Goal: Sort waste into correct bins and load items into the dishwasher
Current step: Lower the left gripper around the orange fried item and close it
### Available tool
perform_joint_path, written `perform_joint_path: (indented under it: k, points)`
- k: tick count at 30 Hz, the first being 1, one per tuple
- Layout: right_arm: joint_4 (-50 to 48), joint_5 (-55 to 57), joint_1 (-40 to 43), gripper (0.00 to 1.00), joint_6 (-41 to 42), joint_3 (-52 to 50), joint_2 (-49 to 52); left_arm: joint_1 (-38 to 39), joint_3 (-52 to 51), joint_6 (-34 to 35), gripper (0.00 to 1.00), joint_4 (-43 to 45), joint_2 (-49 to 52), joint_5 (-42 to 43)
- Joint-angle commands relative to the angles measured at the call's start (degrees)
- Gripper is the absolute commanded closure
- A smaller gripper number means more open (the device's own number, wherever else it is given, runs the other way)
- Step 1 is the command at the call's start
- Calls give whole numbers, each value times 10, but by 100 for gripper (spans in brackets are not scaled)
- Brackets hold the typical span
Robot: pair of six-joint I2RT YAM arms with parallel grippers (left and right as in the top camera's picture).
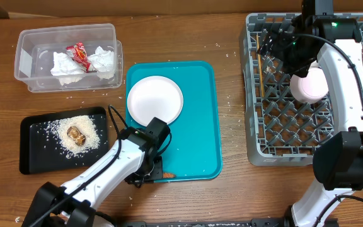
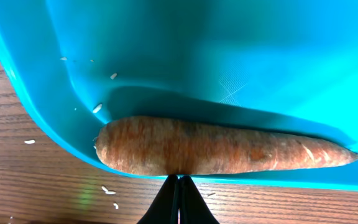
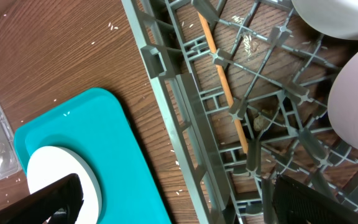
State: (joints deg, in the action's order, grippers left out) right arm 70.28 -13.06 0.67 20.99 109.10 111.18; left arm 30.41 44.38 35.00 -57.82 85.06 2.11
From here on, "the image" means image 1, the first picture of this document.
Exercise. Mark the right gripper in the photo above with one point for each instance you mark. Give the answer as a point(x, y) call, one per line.
point(281, 38)

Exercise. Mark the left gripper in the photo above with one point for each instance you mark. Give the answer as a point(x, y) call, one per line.
point(157, 173)

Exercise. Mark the red snack wrapper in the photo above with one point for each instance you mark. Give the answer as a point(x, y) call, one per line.
point(78, 54)

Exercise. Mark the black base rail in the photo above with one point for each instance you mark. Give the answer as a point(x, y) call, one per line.
point(257, 222)

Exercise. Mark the grey dishwasher rack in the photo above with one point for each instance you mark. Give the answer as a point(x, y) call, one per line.
point(279, 130)

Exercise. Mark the pile of white rice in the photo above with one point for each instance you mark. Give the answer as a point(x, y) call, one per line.
point(57, 130)

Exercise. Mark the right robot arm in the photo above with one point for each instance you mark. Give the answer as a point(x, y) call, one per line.
point(335, 44)

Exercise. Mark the black tray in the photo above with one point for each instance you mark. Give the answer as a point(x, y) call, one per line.
point(37, 154)

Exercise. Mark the wooden chopstick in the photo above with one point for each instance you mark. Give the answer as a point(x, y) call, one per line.
point(259, 59)

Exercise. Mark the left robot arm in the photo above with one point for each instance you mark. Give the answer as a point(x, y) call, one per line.
point(135, 158)

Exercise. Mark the brown fried stick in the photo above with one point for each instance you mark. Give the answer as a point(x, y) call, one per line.
point(169, 175)

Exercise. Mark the silver foil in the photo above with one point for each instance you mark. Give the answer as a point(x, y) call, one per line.
point(102, 61)

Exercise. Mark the large white plate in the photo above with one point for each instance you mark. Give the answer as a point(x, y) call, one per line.
point(155, 96)

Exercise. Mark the golden fried food piece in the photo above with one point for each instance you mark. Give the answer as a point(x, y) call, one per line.
point(76, 135)

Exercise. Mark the clear plastic bin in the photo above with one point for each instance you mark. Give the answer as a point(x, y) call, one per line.
point(34, 56)

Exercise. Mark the white napkin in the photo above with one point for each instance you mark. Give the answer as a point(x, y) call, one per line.
point(65, 68)

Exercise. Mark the teal serving tray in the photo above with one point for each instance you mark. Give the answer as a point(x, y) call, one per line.
point(194, 152)

